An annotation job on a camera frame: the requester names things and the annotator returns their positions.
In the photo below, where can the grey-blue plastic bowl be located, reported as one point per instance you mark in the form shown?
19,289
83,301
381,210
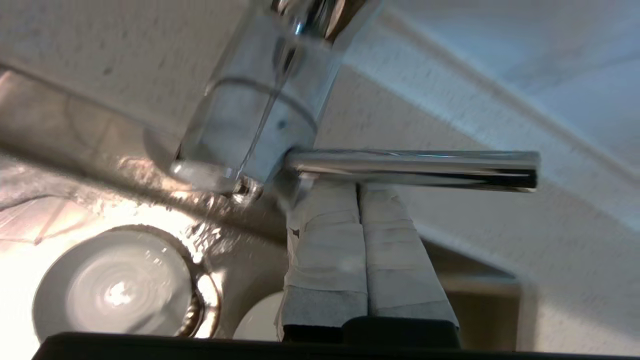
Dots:
115,290

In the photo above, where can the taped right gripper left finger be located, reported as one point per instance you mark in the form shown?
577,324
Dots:
327,250

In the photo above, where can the round metal drain strainer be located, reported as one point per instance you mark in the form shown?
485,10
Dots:
205,300

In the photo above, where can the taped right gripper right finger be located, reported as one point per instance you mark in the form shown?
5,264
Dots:
395,250

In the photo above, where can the white countertop upstand strip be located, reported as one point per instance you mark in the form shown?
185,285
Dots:
550,130

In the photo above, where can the stainless steel sink basin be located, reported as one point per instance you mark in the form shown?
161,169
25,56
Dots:
75,165

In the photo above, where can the chrome gooseneck faucet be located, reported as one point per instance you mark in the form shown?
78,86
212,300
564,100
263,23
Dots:
265,100

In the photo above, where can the white plastic bowl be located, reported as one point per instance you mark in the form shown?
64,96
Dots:
260,320

